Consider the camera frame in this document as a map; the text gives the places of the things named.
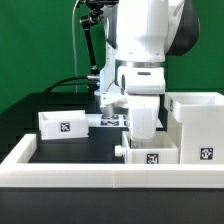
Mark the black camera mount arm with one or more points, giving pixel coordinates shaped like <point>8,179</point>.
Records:
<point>90,36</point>

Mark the white marker sheet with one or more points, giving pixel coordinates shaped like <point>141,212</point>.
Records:
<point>99,120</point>

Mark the white front drawer tray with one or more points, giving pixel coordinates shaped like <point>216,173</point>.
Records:
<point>161,150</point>

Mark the white U-shaped fence frame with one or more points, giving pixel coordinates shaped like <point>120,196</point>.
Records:
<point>17,170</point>

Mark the white drawer tray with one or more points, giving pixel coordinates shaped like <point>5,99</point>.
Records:
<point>63,124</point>
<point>161,150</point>

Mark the white drawer cabinet box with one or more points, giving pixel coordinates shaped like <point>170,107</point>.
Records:
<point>195,123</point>

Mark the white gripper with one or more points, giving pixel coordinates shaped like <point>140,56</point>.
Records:
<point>142,88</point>

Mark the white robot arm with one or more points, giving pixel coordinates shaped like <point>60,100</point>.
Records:
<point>139,35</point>

